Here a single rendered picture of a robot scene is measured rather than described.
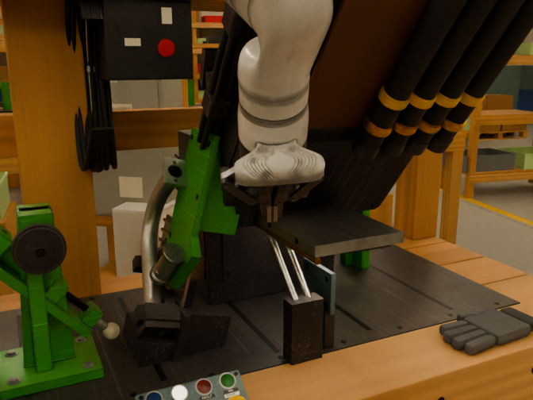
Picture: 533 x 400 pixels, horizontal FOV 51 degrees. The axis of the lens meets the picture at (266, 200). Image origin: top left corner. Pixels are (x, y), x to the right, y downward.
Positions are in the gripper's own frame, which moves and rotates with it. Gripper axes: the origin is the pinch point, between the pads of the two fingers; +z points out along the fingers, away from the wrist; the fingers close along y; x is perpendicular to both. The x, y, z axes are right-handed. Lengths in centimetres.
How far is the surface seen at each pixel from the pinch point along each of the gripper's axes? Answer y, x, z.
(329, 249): -8.6, 0.3, 11.1
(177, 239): 14.8, -11.4, 22.8
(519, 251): -205, -156, 298
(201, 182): 9.5, -14.8, 12.1
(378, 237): -16.7, -2.2, 13.0
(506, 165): -284, -308, 387
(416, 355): -24.3, 8.9, 33.8
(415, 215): -47, -45, 72
